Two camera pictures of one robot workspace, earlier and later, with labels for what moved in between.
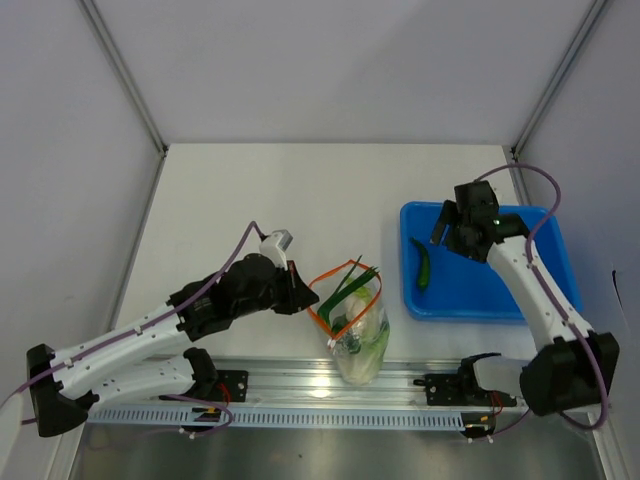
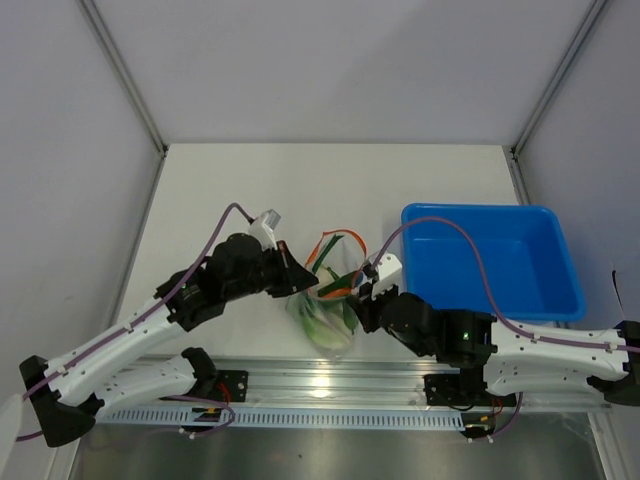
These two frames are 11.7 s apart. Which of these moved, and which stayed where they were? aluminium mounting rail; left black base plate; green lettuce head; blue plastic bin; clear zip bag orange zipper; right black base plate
Moved: clear zip bag orange zipper; green lettuce head
Stayed: blue plastic bin; right black base plate; left black base plate; aluminium mounting rail
